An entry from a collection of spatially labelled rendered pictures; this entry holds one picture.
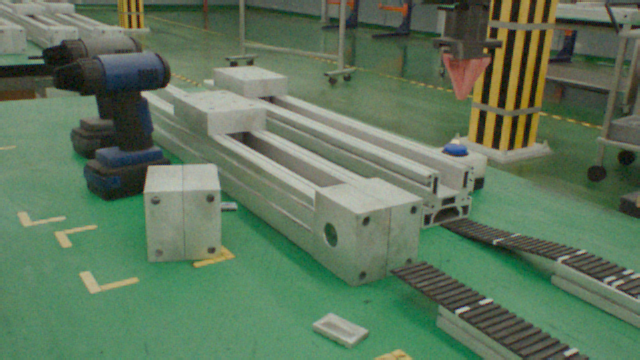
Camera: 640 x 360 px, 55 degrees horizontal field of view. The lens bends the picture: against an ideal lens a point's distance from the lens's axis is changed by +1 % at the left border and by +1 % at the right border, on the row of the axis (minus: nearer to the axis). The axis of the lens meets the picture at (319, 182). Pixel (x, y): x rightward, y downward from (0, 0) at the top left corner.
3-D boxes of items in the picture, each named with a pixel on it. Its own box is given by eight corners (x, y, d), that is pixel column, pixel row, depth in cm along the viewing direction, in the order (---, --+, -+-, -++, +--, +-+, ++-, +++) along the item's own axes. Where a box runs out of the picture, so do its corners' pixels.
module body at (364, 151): (469, 216, 94) (476, 164, 91) (421, 229, 89) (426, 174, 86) (240, 110, 156) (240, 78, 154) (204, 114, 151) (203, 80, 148)
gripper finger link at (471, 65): (436, 96, 104) (442, 41, 100) (466, 93, 107) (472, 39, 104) (465, 104, 98) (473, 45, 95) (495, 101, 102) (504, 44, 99)
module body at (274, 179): (372, 241, 84) (376, 184, 81) (311, 257, 79) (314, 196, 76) (169, 117, 146) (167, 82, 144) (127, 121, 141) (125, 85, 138)
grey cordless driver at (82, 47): (152, 150, 121) (145, 38, 113) (49, 168, 108) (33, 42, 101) (134, 141, 126) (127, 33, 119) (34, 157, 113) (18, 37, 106)
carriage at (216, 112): (266, 144, 107) (266, 106, 105) (208, 151, 101) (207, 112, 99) (227, 124, 120) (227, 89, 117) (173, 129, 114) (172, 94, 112)
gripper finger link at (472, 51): (425, 98, 102) (431, 41, 99) (456, 94, 106) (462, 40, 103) (455, 106, 97) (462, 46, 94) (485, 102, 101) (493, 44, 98)
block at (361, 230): (430, 264, 78) (437, 195, 75) (352, 287, 71) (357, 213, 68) (386, 238, 85) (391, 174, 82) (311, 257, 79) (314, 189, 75)
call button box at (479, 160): (484, 188, 106) (488, 154, 104) (443, 197, 101) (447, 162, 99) (451, 175, 113) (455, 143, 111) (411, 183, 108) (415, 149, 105)
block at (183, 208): (240, 257, 78) (239, 188, 75) (148, 262, 75) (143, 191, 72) (234, 226, 87) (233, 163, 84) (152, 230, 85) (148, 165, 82)
